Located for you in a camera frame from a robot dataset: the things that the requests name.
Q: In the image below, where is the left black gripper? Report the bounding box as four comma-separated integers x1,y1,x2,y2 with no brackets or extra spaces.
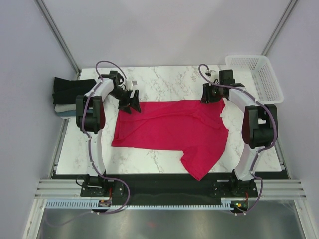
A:
108,88,141,114

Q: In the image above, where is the red t shirt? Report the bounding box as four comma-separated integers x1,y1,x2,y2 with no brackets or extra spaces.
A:
111,100,229,181

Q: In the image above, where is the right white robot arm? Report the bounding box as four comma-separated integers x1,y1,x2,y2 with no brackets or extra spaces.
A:
198,64,278,196

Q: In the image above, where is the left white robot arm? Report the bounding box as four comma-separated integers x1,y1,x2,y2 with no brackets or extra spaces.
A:
75,71,141,176

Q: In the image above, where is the white plastic basket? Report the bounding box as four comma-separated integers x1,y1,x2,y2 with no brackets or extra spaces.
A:
225,55,284,104

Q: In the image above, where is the folded blue t shirt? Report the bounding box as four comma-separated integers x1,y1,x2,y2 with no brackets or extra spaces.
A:
56,110,76,117

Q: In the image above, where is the folded black t shirt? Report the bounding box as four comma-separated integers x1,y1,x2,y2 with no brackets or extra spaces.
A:
52,77,96,105

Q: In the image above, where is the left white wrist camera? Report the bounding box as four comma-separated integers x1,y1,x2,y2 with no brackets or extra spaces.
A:
125,80,138,91

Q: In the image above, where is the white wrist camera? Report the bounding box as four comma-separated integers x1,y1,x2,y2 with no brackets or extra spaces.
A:
125,80,138,91
205,70,216,78

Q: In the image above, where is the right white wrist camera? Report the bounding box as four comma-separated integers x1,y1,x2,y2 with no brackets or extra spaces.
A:
205,70,216,78

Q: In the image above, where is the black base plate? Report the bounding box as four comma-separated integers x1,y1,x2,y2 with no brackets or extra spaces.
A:
80,173,258,204

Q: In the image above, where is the white slotted cable duct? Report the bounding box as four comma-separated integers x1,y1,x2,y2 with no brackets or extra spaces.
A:
45,198,233,210

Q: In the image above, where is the aluminium rail profile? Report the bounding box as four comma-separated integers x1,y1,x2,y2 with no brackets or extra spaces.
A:
34,178,84,199

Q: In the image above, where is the right aluminium frame post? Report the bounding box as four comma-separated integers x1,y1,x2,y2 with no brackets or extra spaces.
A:
261,0,299,56

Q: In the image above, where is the aluminium frame post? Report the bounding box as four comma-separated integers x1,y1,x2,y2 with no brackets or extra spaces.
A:
261,0,299,56
34,0,81,77

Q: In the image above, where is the left aluminium frame post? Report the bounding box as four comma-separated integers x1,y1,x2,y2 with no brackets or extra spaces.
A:
34,0,81,77

